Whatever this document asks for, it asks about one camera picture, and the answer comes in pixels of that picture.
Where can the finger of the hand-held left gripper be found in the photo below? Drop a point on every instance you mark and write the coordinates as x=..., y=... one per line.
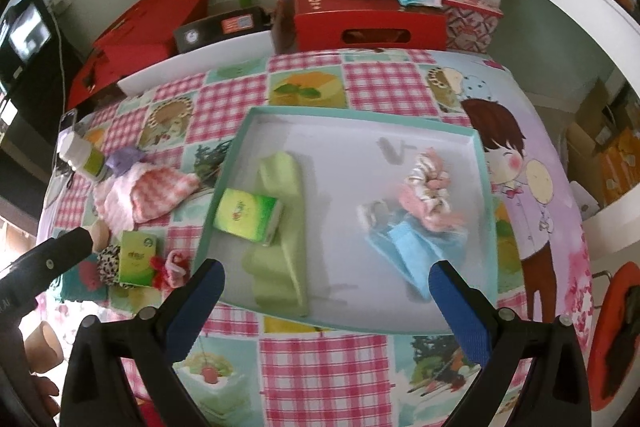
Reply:
x=50, y=262

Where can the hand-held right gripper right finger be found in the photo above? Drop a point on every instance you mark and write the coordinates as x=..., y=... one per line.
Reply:
x=457, y=307

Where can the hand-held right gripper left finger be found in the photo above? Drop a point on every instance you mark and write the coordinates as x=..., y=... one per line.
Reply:
x=200, y=302

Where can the blue face mask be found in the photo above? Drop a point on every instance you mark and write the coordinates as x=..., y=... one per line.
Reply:
x=415, y=252

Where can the light green cloth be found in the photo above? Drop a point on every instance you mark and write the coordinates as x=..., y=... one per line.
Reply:
x=282, y=267

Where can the pink scrunchie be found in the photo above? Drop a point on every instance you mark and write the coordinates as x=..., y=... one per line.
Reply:
x=440, y=217

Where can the pink white wavy cloth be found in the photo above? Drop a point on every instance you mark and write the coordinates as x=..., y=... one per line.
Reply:
x=145, y=197

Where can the purple cloth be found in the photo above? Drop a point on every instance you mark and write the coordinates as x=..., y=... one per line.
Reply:
x=122, y=159

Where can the white tray with teal rim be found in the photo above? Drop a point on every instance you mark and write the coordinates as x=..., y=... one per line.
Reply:
x=345, y=172

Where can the person's left hand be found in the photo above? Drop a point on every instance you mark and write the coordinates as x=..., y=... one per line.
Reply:
x=44, y=347

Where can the small beige object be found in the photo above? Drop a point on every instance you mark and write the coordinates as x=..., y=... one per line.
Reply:
x=101, y=237

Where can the leopard print scrunchie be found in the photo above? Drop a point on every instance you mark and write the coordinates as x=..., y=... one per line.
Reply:
x=109, y=267

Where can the thick green tissue packet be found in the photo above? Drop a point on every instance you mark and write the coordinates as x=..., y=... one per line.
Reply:
x=140, y=259

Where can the white pill bottle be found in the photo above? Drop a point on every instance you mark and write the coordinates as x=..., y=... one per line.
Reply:
x=82, y=157

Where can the black cabinet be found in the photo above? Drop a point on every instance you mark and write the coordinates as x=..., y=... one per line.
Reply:
x=20, y=147

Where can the pink checked printed tablecloth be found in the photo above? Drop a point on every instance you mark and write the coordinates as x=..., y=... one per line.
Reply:
x=320, y=377

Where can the small black monitor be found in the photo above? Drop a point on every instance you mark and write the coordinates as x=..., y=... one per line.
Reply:
x=25, y=32

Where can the white panel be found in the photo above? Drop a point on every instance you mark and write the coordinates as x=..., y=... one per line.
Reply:
x=200, y=62

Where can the large red box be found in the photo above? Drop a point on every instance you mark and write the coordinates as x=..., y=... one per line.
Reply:
x=145, y=32

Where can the black box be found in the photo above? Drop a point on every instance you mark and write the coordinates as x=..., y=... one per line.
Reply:
x=220, y=29

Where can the red patterned gift box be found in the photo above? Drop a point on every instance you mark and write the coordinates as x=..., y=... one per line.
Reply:
x=472, y=19

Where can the red box with cutout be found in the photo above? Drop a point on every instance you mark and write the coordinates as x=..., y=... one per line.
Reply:
x=360, y=19

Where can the white wall socket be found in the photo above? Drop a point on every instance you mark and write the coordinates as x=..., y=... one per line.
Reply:
x=59, y=2

